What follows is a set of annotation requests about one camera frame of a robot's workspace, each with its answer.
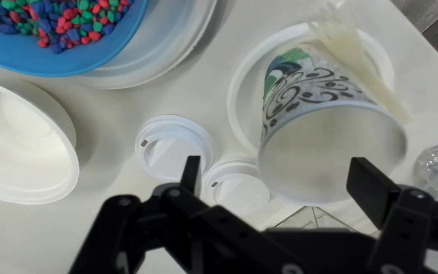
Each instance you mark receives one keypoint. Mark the blue bowl of coloured beads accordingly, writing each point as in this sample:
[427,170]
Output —
[53,36]

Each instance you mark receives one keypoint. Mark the cream plastic fork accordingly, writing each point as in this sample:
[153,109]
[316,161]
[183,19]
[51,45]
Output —
[351,46]

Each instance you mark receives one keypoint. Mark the large white cup lid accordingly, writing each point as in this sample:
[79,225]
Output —
[171,147]

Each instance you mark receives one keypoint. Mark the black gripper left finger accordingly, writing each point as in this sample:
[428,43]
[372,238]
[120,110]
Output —
[144,238]

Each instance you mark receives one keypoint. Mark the white plate under bowl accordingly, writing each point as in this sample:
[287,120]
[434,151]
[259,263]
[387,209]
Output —
[179,40]

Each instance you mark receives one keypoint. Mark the small white cup lid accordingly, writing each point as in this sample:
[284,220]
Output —
[240,191]

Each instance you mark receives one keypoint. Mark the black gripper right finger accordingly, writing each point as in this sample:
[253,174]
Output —
[418,229]

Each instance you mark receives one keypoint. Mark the white plate under cup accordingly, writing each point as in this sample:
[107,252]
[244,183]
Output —
[244,92]

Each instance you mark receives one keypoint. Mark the white empty bowl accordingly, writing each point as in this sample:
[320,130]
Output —
[22,147]

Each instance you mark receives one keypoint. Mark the patterned paper coffee cup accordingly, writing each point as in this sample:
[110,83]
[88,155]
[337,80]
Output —
[326,147]

